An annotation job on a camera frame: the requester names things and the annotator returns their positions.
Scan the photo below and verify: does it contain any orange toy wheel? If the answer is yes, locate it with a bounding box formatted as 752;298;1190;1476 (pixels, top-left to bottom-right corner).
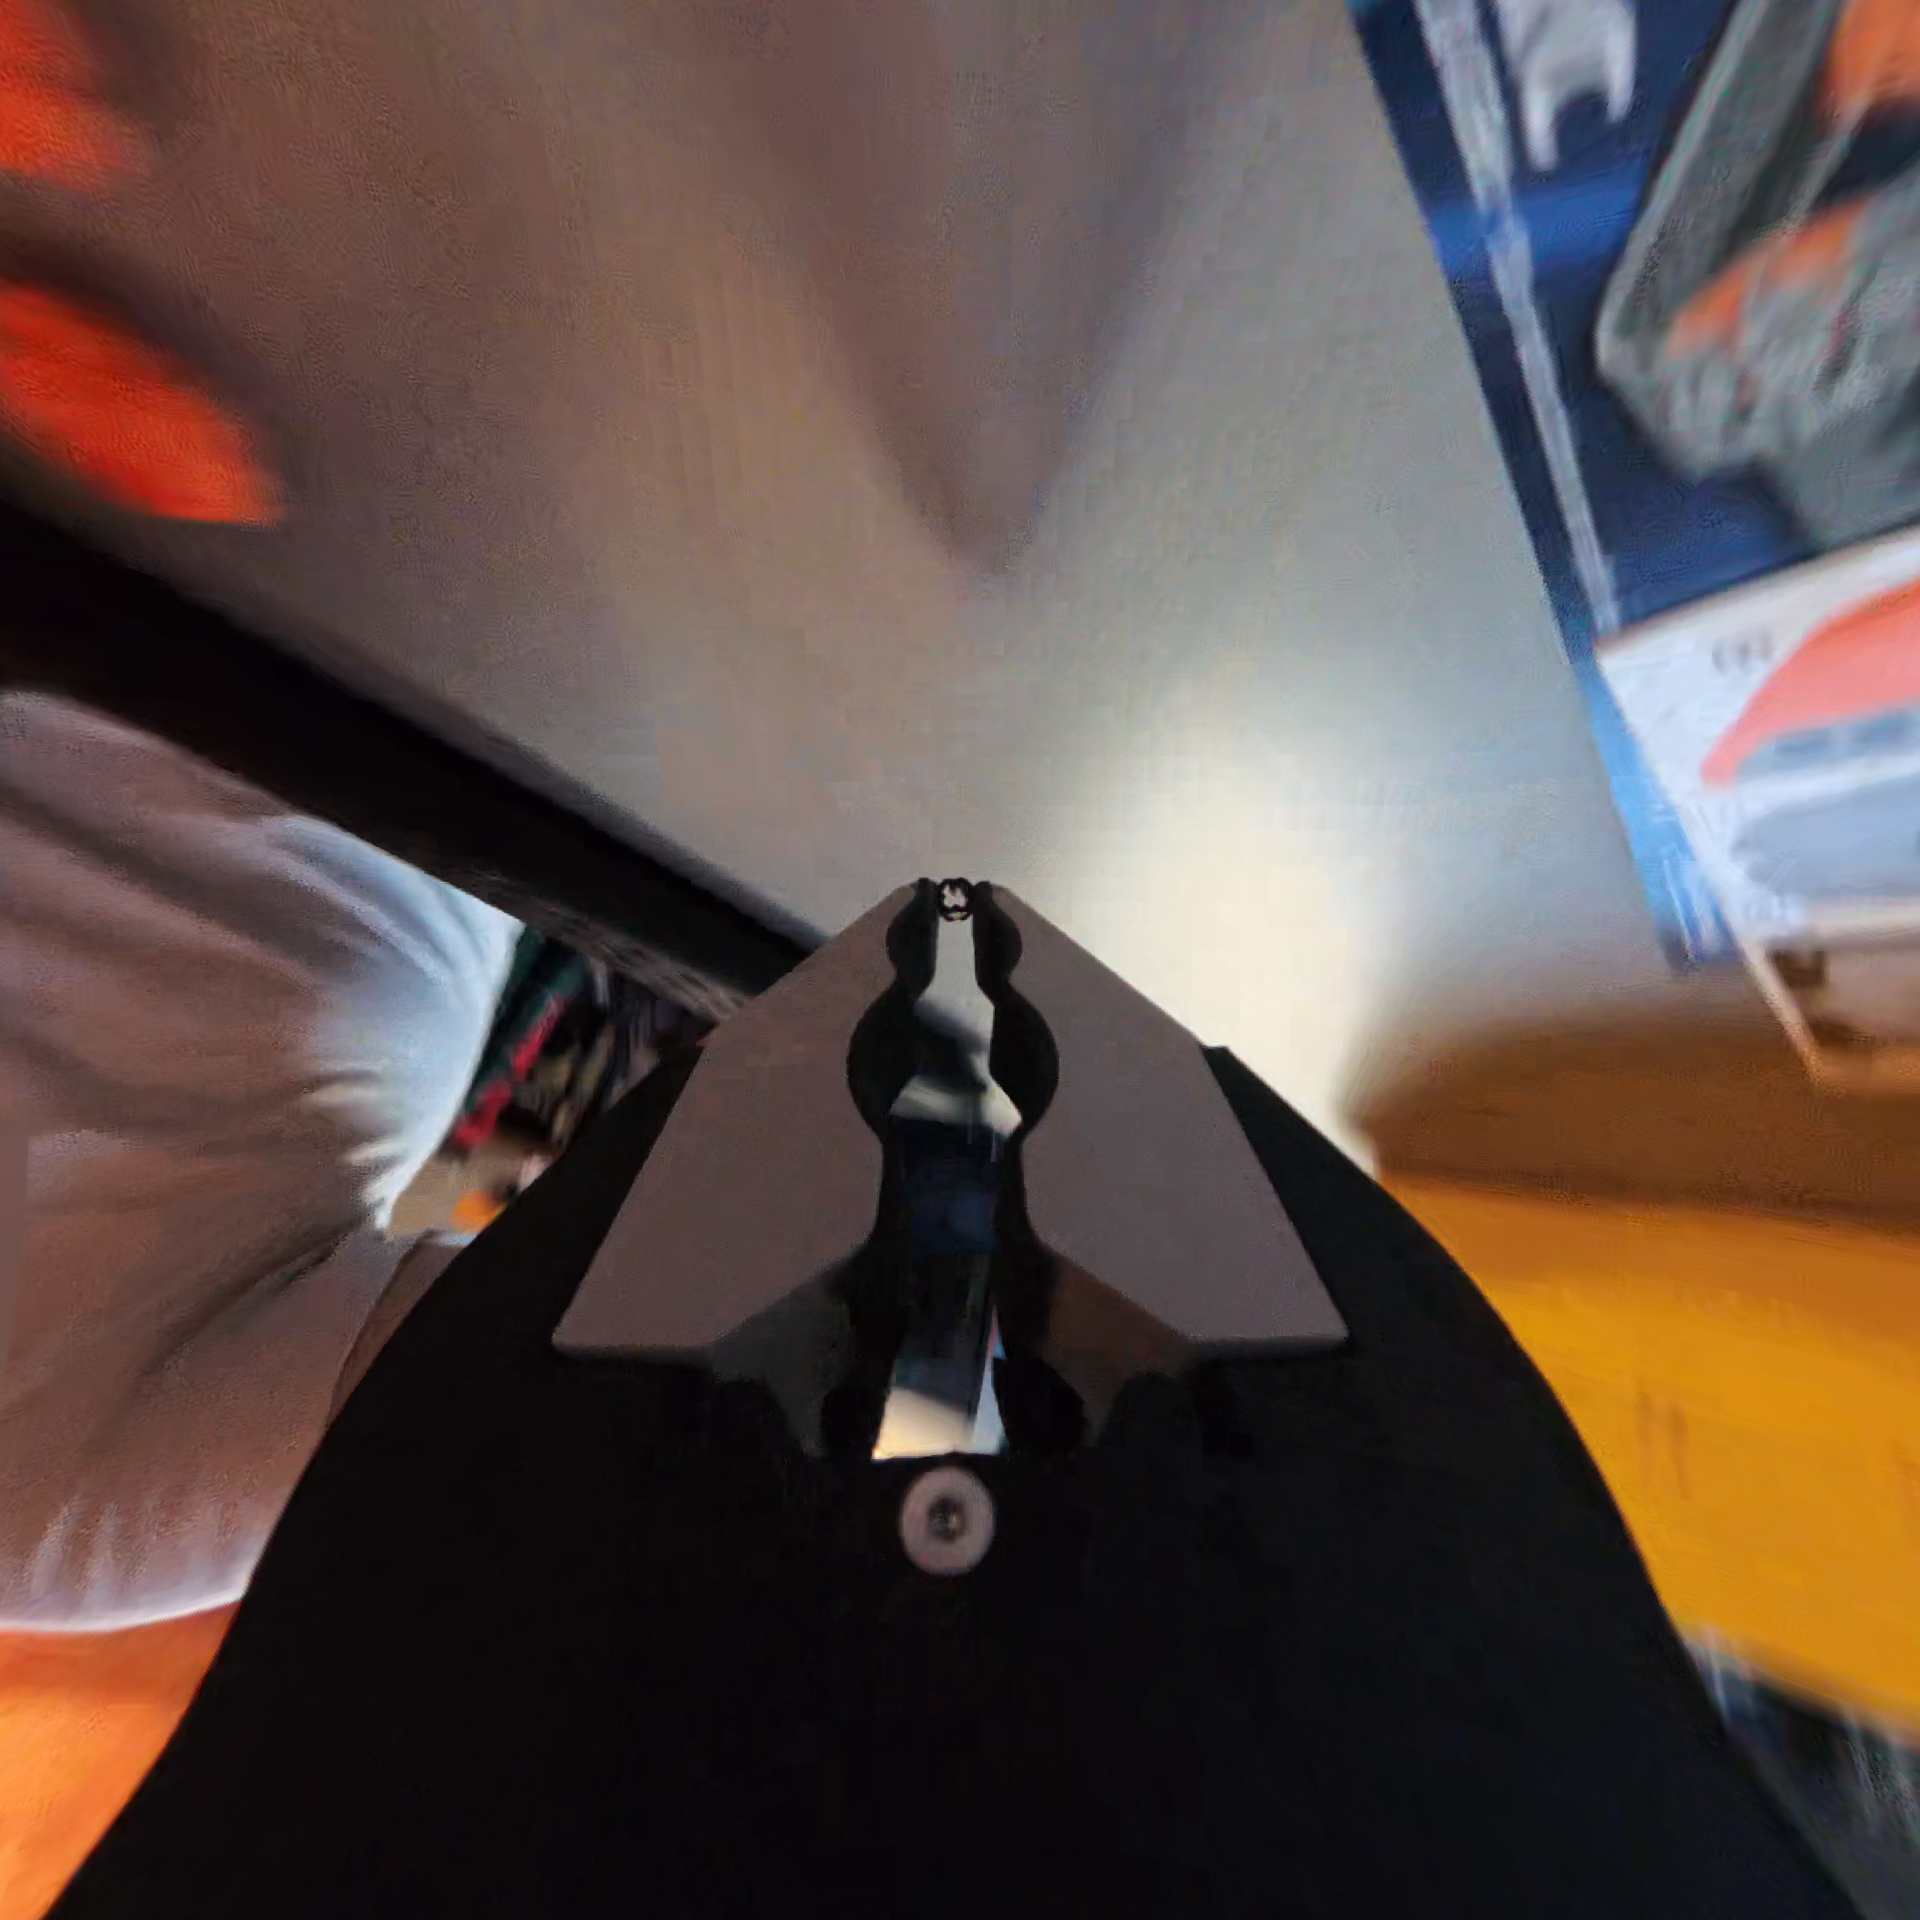
0;282;295;534
0;0;157;187

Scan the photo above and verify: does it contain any blue cover booklet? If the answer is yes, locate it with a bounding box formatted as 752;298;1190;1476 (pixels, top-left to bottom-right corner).
1347;0;1920;968

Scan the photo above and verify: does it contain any person's white shirt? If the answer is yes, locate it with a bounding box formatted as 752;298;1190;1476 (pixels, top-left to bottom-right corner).
0;692;532;1639

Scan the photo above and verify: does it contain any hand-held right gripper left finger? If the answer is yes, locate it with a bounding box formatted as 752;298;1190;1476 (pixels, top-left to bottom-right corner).
552;880;958;1453

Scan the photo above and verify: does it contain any small yellow bin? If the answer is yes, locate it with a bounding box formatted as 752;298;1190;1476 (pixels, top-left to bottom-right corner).
1365;1166;1920;1747

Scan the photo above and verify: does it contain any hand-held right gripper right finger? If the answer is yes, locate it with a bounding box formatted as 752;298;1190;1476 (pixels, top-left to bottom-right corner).
958;880;1343;1442

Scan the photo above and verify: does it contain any white folded leaflet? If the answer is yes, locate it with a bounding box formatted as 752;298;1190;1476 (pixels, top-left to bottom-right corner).
1589;539;1920;1088

